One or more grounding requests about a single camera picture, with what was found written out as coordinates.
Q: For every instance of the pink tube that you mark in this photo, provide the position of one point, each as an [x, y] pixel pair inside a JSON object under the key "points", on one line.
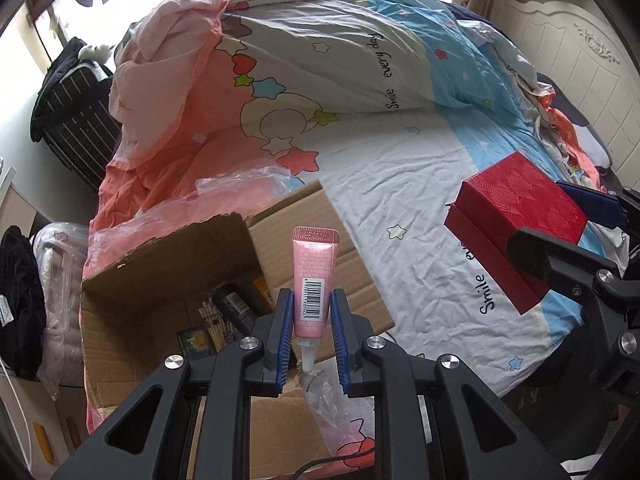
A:
{"points": [[315, 275]]}

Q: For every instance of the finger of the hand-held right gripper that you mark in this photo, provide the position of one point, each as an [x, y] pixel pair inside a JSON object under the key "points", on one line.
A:
{"points": [[550, 257], [597, 202]]}

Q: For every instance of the orange tube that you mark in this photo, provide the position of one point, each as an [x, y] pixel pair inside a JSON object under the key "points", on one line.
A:
{"points": [[263, 292]]}

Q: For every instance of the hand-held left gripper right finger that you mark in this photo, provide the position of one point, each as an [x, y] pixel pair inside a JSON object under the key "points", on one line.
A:
{"points": [[341, 340]]}

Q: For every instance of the cream carved headboard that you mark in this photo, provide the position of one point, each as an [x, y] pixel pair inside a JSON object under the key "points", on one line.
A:
{"points": [[575, 50]]}

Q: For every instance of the packet of wooden sticks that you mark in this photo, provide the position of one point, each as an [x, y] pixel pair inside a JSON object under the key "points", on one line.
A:
{"points": [[217, 325]]}

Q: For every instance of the cardboard box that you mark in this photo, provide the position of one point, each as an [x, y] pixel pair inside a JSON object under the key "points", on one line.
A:
{"points": [[310, 240]]}

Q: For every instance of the black striped suitcase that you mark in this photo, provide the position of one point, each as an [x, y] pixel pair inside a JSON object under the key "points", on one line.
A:
{"points": [[75, 115]]}

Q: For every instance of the red gift box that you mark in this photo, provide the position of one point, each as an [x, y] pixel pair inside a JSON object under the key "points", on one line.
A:
{"points": [[515, 215]]}

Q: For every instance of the white cloth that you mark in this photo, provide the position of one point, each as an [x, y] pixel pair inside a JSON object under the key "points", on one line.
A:
{"points": [[97, 51]]}

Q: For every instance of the star printed blanket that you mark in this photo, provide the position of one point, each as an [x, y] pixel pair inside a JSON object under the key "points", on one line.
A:
{"points": [[350, 85]]}

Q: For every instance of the black garment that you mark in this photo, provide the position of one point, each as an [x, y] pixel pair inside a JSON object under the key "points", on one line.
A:
{"points": [[20, 305]]}

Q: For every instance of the dark blue box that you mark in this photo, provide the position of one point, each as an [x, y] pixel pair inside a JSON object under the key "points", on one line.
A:
{"points": [[235, 310]]}

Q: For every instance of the blue painted tissue pack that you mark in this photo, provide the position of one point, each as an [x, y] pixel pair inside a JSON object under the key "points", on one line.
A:
{"points": [[196, 342]]}

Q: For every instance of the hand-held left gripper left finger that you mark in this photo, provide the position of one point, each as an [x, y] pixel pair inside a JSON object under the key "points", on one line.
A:
{"points": [[282, 340]]}

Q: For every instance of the grey pillow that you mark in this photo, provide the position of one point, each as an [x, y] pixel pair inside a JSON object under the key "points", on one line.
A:
{"points": [[597, 147]]}

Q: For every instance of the pink quilted bundle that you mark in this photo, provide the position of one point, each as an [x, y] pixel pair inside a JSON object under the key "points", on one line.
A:
{"points": [[60, 300]]}

